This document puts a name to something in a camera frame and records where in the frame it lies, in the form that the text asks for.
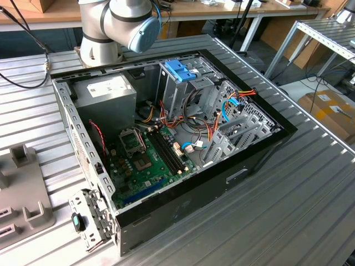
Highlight green motherboard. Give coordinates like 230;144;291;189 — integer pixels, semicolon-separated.
106;124;199;210

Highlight metal disk bay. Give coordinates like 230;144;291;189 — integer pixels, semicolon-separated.
201;80;281;168

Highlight blue plastic bay latch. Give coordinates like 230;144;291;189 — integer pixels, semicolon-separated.
165;60;199;83

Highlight brown box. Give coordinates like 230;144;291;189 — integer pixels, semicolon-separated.
27;0;58;14

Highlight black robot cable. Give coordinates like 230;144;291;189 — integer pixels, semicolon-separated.
0;0;52;90

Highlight cardboard box with label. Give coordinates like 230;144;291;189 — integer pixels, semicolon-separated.
298;90;355;145

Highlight black tab with blue stripe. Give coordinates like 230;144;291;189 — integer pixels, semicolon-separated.
71;212;86;232

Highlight white plug with thin wires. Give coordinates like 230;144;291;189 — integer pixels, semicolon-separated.
182;140;208;154

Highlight orange red disk power wire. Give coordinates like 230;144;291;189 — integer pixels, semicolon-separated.
210;88;258;131

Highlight black RAM slot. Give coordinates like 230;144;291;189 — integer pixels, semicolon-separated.
157;129;186;171
146;132;177;176
150;131;180;175
154;130;183;172

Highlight black tripod leg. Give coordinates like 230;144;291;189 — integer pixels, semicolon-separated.
229;0;255;55

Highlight grey parts rack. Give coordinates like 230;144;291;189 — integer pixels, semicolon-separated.
0;142;58;250

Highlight blue expansion slot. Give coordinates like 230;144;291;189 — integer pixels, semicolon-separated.
123;178;167;205

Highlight metal socket cover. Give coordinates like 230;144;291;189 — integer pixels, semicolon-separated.
118;127;147;154

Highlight metal frame table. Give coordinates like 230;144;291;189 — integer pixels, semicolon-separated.
265;19;355;81

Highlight grey power supply box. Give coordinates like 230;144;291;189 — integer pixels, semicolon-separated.
72;72;138;139

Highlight black open PC case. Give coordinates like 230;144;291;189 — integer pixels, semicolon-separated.
49;49;299;257

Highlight multicolour power wire bundle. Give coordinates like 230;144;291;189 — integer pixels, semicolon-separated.
159;99;220;145

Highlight yellow orange wire bundle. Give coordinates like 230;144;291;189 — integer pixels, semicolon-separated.
138;104;155;123

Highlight metal drive cage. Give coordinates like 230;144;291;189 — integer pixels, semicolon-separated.
155;54;222;120

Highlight flat cardboard sheet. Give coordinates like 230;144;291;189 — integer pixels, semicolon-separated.
163;21;206;38
260;16;328;70

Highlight wooden desk with white legs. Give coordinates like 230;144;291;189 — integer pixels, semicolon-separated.
160;0;332;53

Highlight blue data wire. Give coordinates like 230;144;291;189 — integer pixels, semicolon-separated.
181;94;246;150

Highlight metal expansion card latch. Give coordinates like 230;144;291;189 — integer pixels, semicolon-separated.
68;188;119;253

